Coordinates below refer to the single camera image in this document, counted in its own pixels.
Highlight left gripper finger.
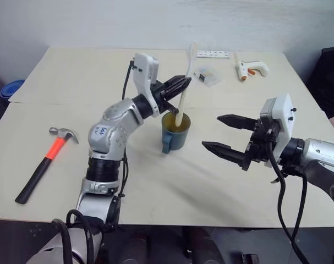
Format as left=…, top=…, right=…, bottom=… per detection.
left=162, top=78, right=193, bottom=101
left=166, top=75, right=188, bottom=87

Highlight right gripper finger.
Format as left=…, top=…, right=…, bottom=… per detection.
left=216, top=113, right=259, bottom=131
left=201, top=140, right=252, bottom=172

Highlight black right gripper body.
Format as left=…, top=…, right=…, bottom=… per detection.
left=249, top=115, right=281, bottom=166

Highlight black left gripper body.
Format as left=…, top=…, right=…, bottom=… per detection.
left=151, top=81, right=181, bottom=115

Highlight white plastic spoon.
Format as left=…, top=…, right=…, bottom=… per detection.
left=174, top=40, right=198, bottom=128

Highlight blue mug yellow inside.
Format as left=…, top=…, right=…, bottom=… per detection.
left=161, top=112, right=192, bottom=154

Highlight clear plastic bag small parts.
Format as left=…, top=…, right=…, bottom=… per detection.
left=193, top=65, right=221, bottom=88

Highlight white printed sticker sheet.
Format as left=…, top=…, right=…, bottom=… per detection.
left=196, top=49, right=231, bottom=59

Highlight white glue gun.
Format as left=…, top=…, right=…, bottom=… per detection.
left=234, top=53, right=269, bottom=82

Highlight black chair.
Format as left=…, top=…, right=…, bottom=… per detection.
left=306, top=47, right=334, bottom=127

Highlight dark rounded shape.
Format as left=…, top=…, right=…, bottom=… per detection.
left=183, top=227, right=222, bottom=264
left=119, top=228, right=154, bottom=264

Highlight small dark block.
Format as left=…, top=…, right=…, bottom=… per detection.
left=241, top=253, right=260, bottom=264

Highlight orange black claw hammer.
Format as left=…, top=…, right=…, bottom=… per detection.
left=14, top=126, right=79, bottom=205

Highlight blue bowl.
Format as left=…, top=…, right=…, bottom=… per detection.
left=0, top=79, right=26, bottom=100

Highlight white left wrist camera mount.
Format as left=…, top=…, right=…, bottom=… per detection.
left=133, top=52, right=161, bottom=118

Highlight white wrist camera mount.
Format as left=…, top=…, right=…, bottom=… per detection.
left=259, top=92, right=297, bottom=168
left=133, top=52, right=161, bottom=118

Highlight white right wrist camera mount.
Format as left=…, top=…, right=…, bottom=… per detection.
left=259, top=92, right=297, bottom=168

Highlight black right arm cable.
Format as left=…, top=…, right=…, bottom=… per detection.
left=265, top=129, right=312, bottom=264

